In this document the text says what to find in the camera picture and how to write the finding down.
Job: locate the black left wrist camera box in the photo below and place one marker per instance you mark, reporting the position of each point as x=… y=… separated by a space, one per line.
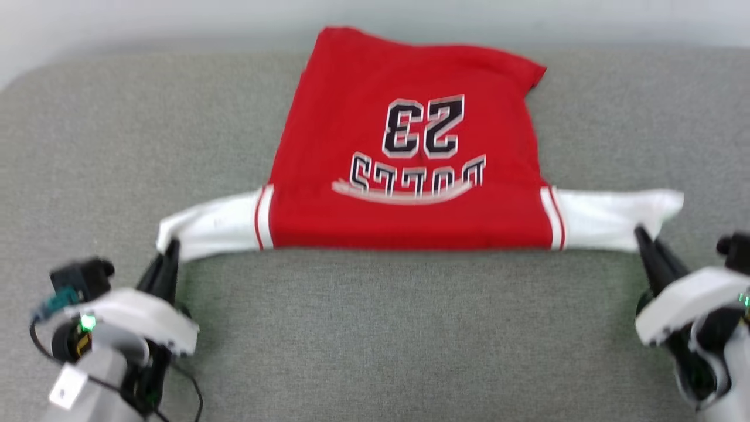
x=82 y=276

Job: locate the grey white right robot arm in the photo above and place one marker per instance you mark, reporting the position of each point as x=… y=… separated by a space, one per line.
x=720 y=363

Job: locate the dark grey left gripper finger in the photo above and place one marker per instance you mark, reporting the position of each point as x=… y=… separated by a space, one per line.
x=171 y=272
x=151 y=275

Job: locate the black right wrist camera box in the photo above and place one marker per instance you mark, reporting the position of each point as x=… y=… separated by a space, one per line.
x=737 y=252

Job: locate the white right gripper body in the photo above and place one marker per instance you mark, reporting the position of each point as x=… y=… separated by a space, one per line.
x=685 y=299

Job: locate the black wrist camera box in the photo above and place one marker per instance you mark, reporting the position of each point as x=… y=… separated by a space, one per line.
x=82 y=276
x=737 y=252

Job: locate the grey fabric sofa seat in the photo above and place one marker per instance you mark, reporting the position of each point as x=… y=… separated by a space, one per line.
x=410 y=328

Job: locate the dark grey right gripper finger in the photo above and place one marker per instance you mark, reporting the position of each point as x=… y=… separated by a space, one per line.
x=653 y=264
x=671 y=261

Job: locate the red basketball jersey white sleeves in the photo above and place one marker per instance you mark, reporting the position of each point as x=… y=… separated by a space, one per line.
x=404 y=146

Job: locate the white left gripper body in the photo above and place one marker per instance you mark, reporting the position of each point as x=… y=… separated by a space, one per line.
x=146 y=319

